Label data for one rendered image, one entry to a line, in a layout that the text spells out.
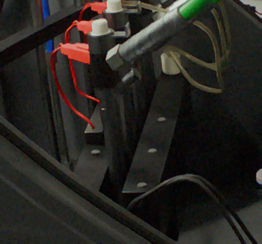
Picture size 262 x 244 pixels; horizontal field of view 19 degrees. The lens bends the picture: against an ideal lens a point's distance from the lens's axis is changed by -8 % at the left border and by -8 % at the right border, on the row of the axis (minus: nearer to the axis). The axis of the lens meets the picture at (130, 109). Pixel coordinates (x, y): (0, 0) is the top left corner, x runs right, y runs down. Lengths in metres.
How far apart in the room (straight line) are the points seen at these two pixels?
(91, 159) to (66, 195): 0.41
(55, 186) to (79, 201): 0.02
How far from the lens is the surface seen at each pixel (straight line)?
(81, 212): 0.52
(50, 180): 0.52
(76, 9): 1.07
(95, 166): 0.91
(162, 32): 0.69
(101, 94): 0.85
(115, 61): 0.73
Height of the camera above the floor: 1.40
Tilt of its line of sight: 24 degrees down
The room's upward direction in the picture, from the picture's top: 7 degrees counter-clockwise
